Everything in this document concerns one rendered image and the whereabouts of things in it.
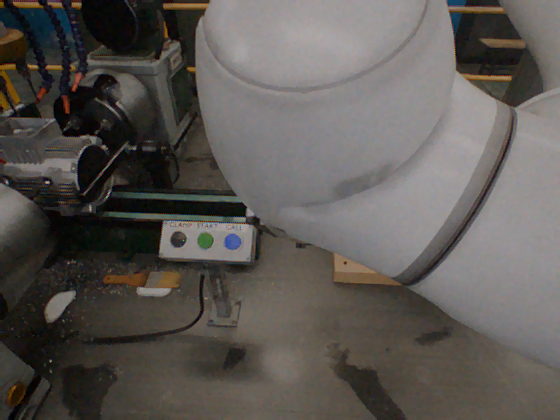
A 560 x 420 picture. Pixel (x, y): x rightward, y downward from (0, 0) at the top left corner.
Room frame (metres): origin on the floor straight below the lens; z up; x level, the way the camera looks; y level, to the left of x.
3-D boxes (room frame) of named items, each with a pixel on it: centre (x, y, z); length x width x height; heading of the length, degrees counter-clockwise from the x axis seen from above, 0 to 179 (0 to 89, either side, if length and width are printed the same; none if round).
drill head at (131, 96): (1.06, 0.56, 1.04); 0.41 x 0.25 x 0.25; 176
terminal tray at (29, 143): (0.73, 0.62, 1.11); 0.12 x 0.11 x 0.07; 86
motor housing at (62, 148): (0.72, 0.58, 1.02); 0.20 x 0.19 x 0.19; 86
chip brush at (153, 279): (0.55, 0.36, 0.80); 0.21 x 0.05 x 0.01; 89
